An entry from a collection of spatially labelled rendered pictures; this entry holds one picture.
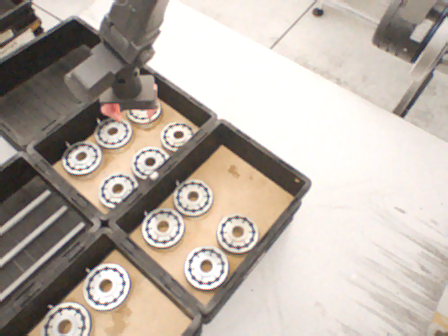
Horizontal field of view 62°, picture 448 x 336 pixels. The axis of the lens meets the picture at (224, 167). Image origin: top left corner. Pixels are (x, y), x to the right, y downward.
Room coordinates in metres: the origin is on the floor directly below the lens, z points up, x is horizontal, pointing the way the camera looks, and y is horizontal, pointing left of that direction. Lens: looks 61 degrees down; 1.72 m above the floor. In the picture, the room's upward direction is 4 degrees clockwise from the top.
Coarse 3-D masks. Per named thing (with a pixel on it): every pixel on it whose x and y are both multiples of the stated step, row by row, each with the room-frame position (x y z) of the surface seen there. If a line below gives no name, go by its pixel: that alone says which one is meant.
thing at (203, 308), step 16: (208, 128) 0.56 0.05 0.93; (192, 144) 0.50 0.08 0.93; (256, 144) 0.52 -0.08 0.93; (176, 160) 0.45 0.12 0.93; (160, 176) 0.41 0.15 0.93; (304, 176) 0.44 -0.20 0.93; (144, 192) 0.36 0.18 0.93; (304, 192) 0.39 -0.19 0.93; (128, 208) 0.32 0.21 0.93; (288, 208) 0.35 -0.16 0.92; (112, 224) 0.28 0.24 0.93; (272, 224) 0.31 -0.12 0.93; (128, 240) 0.25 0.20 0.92; (144, 256) 0.21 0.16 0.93; (160, 272) 0.18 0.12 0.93; (240, 272) 0.19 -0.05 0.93; (176, 288) 0.15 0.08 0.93; (224, 288) 0.16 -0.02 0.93; (208, 304) 0.12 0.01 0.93
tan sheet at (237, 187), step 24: (216, 168) 0.50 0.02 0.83; (240, 168) 0.50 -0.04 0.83; (216, 192) 0.42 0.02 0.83; (240, 192) 0.43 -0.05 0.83; (264, 192) 0.43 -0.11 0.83; (216, 216) 0.36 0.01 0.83; (264, 216) 0.37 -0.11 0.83; (144, 240) 0.28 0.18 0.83; (192, 240) 0.29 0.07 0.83; (216, 240) 0.29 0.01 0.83; (168, 264) 0.22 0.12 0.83; (192, 288) 0.17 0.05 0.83
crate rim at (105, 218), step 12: (156, 72) 0.74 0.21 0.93; (168, 84) 0.70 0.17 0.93; (192, 96) 0.66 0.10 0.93; (84, 108) 0.59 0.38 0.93; (204, 108) 0.62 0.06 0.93; (48, 132) 0.51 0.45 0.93; (36, 144) 0.47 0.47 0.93; (36, 156) 0.44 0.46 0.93; (48, 168) 0.41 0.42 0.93; (156, 168) 0.43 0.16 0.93; (60, 180) 0.38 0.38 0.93; (144, 180) 0.39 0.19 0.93; (72, 192) 0.35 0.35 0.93; (132, 192) 0.36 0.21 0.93; (84, 204) 0.32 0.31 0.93; (120, 204) 0.33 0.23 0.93; (108, 216) 0.30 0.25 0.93
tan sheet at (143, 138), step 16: (176, 112) 0.68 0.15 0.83; (160, 128) 0.62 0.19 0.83; (96, 144) 0.55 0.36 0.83; (144, 144) 0.56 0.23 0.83; (160, 144) 0.56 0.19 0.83; (112, 160) 0.50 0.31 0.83; (128, 160) 0.50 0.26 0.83; (64, 176) 0.44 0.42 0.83; (96, 176) 0.45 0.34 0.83; (96, 192) 0.40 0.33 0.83
